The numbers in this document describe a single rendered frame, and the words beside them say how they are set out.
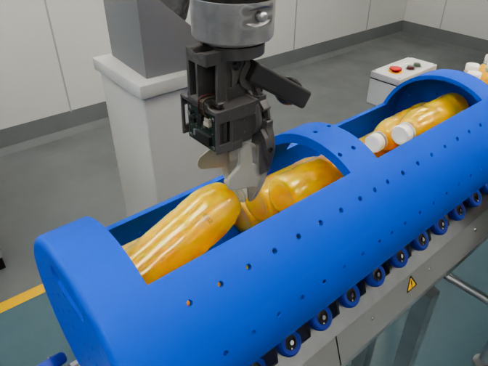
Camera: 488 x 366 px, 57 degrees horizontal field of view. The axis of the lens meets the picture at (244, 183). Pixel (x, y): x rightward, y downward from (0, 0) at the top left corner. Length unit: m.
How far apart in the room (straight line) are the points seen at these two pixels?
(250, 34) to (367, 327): 0.62
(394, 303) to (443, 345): 1.14
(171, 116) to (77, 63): 2.20
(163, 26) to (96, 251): 0.90
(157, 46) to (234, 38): 0.86
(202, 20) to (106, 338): 0.33
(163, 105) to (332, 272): 0.86
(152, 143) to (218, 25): 0.94
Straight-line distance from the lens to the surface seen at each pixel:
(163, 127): 1.38
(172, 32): 1.33
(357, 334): 0.90
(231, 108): 0.50
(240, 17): 0.47
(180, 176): 1.49
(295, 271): 0.58
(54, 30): 3.43
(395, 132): 0.92
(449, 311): 2.23
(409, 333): 1.48
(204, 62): 0.48
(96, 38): 3.54
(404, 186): 0.74
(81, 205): 2.78
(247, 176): 0.56
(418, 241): 0.97
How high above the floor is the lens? 1.57
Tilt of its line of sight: 34 degrees down
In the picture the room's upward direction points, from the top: straight up
